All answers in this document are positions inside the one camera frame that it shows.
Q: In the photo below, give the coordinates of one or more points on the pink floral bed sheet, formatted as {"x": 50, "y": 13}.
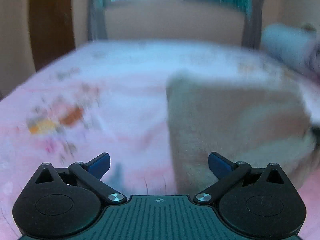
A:
{"x": 110, "y": 97}

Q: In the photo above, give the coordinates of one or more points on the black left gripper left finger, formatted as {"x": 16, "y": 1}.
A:
{"x": 89, "y": 175}

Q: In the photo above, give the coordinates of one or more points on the beige fleece pant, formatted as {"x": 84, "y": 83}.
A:
{"x": 259, "y": 121}

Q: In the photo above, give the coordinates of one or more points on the grey folded blanket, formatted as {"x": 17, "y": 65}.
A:
{"x": 295, "y": 47}

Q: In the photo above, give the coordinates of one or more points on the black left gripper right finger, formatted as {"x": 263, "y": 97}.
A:
{"x": 229, "y": 175}

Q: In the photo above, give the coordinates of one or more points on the grey window curtain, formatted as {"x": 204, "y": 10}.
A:
{"x": 96, "y": 29}

